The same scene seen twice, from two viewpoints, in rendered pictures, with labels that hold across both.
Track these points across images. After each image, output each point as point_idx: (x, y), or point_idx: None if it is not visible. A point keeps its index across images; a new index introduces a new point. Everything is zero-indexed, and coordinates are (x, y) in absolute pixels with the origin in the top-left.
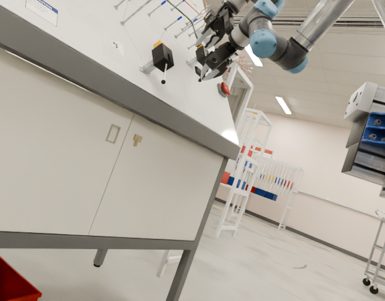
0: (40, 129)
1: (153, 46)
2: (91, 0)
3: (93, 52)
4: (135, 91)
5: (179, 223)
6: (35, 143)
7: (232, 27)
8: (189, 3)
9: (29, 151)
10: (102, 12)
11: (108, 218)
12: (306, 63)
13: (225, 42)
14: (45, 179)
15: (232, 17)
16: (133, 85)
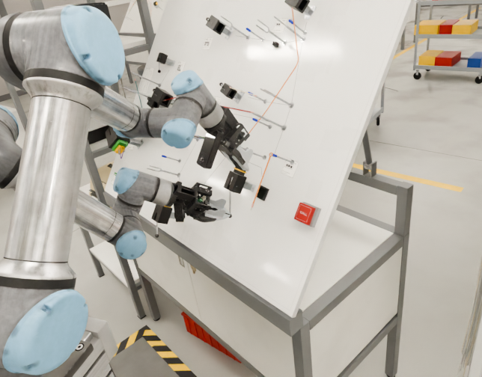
0: (158, 251)
1: (201, 183)
2: (162, 167)
3: (147, 213)
4: (164, 237)
5: (266, 366)
6: (160, 258)
7: (198, 161)
8: (337, 37)
9: (160, 261)
10: (167, 173)
11: (206, 318)
12: (120, 252)
13: (194, 184)
14: (171, 277)
15: (211, 138)
16: (161, 233)
